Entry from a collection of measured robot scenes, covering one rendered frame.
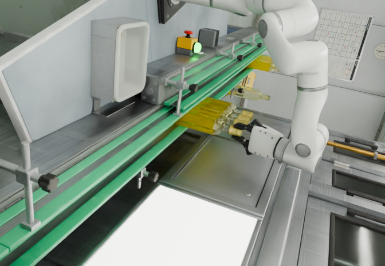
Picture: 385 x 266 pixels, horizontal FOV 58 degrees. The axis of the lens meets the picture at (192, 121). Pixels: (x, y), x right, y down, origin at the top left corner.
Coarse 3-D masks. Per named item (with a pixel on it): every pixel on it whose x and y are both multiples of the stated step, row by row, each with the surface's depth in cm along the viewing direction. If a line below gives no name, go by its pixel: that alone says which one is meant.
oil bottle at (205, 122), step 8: (192, 112) 126; (200, 112) 127; (184, 120) 126; (192, 120) 125; (200, 120) 124; (208, 120) 123; (216, 120) 122; (192, 128) 126; (200, 128) 125; (208, 128) 124; (216, 128) 123
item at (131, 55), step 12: (132, 24) 98; (144, 24) 104; (120, 36) 94; (132, 36) 109; (144, 36) 108; (120, 48) 108; (132, 48) 110; (144, 48) 109; (120, 60) 110; (132, 60) 112; (144, 60) 111; (120, 72) 112; (132, 72) 113; (144, 72) 112; (120, 84) 112; (132, 84) 114; (144, 84) 114; (120, 96) 104
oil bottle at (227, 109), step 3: (201, 102) 137; (204, 102) 137; (207, 102) 138; (207, 105) 134; (210, 105) 135; (213, 105) 135; (216, 105) 136; (219, 105) 136; (222, 105) 137; (219, 108) 133; (222, 108) 133; (225, 108) 134; (228, 108) 134; (228, 111) 132; (231, 111) 134; (231, 114) 133
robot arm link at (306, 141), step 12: (300, 96) 100; (312, 96) 97; (324, 96) 98; (300, 108) 99; (312, 108) 97; (300, 120) 98; (312, 120) 96; (300, 132) 98; (312, 132) 97; (300, 144) 100; (312, 144) 98; (300, 156) 101; (312, 156) 100
